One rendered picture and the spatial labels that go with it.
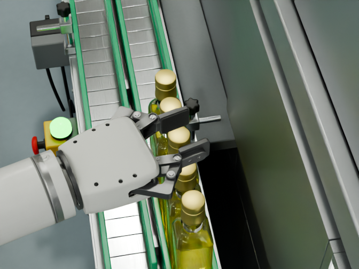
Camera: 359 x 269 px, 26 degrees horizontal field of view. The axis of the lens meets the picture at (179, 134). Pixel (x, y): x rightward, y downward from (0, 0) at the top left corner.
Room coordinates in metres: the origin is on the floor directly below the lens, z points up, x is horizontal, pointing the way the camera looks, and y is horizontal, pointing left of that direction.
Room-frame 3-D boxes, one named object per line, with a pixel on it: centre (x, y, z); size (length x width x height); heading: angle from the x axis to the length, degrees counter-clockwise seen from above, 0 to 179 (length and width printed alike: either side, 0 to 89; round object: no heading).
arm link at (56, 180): (0.50, 0.15, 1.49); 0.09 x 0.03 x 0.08; 26
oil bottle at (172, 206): (0.64, -0.01, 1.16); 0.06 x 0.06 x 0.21; 10
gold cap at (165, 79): (0.81, 0.02, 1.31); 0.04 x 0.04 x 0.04
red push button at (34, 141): (0.95, 0.29, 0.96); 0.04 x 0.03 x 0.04; 10
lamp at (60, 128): (0.95, 0.24, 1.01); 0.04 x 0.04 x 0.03
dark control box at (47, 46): (1.23, 0.29, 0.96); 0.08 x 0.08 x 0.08; 10
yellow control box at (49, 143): (0.95, 0.24, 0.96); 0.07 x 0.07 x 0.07; 10
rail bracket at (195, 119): (0.88, -0.04, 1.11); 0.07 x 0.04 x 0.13; 100
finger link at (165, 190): (0.51, 0.04, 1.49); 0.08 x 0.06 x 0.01; 50
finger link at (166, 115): (0.60, 0.02, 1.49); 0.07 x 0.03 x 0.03; 116
